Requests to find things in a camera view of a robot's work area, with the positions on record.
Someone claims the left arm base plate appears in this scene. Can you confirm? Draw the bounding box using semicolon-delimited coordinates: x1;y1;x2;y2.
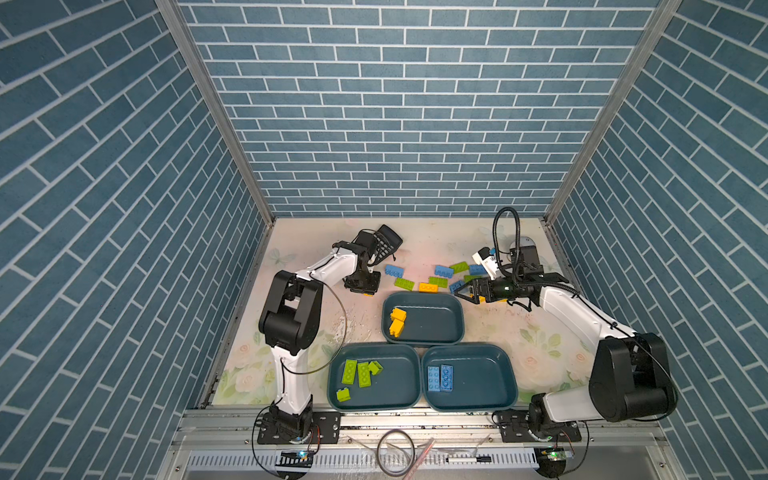
256;409;342;445

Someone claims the bottom left teal bin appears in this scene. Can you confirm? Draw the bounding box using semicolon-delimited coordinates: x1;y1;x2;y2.
327;343;421;412

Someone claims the coiled grey cable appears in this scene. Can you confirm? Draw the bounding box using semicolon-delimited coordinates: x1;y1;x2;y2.
376;428;417;478

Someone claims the small green lego brick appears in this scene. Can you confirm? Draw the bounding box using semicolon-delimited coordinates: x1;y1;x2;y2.
368;360;383;376

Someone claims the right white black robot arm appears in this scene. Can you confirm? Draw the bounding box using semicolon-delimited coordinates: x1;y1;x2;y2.
454;245;679;425

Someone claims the top teal plastic bin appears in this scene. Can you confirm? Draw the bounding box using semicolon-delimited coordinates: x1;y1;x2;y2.
381;292;465;347

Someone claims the blue sloped lego brick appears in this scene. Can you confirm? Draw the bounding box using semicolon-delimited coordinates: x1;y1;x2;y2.
449;280;466;294

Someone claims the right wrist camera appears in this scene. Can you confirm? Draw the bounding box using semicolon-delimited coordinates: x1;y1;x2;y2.
472;247;501;279

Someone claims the green lego plate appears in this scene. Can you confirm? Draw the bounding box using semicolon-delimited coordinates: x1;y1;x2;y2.
450;261;470;274
341;359;357;385

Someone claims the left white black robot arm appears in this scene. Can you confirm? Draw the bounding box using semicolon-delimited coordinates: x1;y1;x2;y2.
258;229;392;444

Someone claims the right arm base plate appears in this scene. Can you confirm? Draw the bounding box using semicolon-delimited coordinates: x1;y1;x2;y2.
491;409;582;443

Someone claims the yellow square lego brick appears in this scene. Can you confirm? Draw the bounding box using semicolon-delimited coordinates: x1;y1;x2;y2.
389;320;405;338

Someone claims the black desk calculator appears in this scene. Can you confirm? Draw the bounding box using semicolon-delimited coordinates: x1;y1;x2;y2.
368;224;403;267

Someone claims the blue lego brick top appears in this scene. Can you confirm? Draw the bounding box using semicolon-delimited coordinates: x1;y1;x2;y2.
384;265;404;278

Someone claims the blue upturned lego brick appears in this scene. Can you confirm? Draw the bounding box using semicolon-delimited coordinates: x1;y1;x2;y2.
427;366;441;392

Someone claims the bottom right teal bin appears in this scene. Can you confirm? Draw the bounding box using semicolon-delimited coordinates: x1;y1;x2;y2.
421;343;519;412

